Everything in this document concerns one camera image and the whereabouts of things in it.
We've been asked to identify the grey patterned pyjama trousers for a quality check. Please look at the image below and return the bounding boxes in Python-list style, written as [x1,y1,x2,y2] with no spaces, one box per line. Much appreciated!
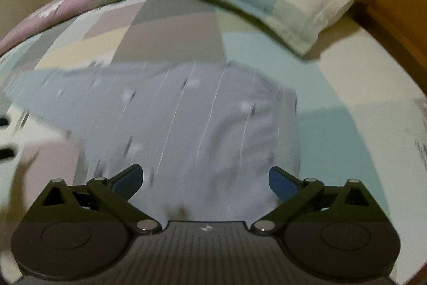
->
[2,62,300,224]

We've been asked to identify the patchwork pastel bed sheet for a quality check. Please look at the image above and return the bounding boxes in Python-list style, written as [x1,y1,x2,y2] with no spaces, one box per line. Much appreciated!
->
[1,0,426,284]

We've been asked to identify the purple floral rolled quilt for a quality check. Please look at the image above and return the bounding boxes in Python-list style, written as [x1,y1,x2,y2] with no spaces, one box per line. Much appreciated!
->
[1,0,122,54]

